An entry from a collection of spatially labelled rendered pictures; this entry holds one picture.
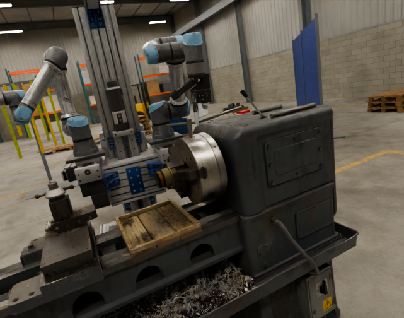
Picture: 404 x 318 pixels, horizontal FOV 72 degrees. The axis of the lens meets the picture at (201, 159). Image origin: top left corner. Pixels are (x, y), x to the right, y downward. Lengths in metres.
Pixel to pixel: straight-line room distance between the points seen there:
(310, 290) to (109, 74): 1.73
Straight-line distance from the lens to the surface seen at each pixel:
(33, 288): 1.15
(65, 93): 1.96
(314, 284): 1.64
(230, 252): 1.35
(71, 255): 1.10
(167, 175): 1.22
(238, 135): 1.15
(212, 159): 1.17
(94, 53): 2.01
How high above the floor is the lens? 1.45
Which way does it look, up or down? 15 degrees down
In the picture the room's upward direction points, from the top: 10 degrees counter-clockwise
